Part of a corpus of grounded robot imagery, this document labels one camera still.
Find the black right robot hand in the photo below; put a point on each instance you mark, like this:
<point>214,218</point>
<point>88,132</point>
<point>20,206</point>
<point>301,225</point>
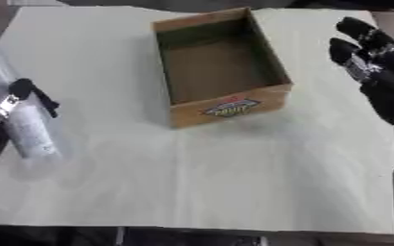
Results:
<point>386,86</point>

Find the tan cardboard box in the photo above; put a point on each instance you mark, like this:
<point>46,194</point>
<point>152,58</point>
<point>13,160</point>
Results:
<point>220,68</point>

